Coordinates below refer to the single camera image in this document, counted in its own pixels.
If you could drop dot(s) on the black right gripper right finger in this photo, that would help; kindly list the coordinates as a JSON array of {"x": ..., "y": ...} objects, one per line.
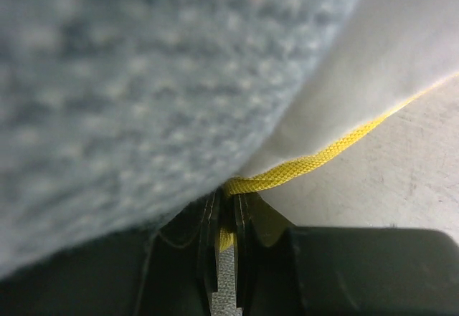
[{"x": 283, "y": 269}]

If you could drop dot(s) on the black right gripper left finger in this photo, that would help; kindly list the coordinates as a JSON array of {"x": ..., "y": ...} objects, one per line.
[{"x": 172, "y": 271}]

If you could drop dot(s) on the blue-grey fabric pillowcase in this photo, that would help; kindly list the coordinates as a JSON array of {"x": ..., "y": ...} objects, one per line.
[{"x": 120, "y": 112}]

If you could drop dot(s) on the cream pillow with yellow edge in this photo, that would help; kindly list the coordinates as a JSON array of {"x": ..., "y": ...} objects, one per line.
[{"x": 372, "y": 139}]

